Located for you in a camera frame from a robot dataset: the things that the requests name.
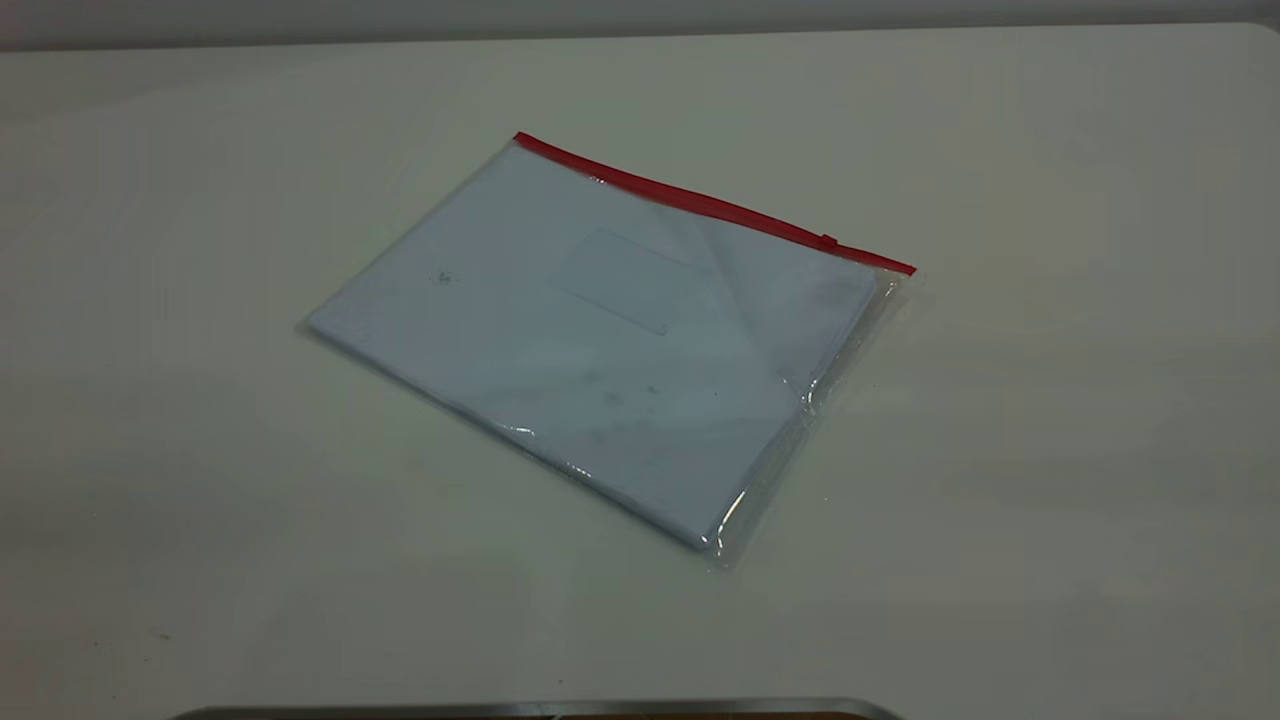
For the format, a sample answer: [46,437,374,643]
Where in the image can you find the clear plastic zipper bag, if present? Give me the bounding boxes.
[300,130,918,573]

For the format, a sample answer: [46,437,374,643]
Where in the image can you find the white paper stack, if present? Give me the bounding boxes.
[308,146,881,550]

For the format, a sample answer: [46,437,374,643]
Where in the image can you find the metal base edge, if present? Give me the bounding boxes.
[168,697,903,720]

